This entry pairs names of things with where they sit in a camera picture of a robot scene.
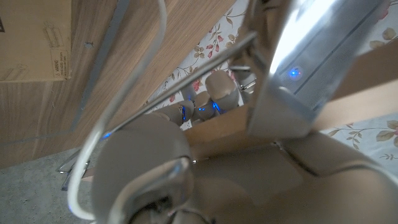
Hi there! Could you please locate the floral backdrop cloth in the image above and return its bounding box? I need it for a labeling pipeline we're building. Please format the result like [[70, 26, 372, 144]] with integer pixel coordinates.
[[146, 0, 398, 178]]

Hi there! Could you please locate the white Ethernet cable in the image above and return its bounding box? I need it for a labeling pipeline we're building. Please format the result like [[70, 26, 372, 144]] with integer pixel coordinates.
[[67, 0, 169, 222]]

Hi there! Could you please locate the cardboard packing box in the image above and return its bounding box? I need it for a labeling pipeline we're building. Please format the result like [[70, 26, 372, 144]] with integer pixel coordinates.
[[0, 0, 72, 82]]

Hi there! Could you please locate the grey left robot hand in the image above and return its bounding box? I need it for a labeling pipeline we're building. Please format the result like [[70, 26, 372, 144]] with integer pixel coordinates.
[[90, 70, 398, 224]]

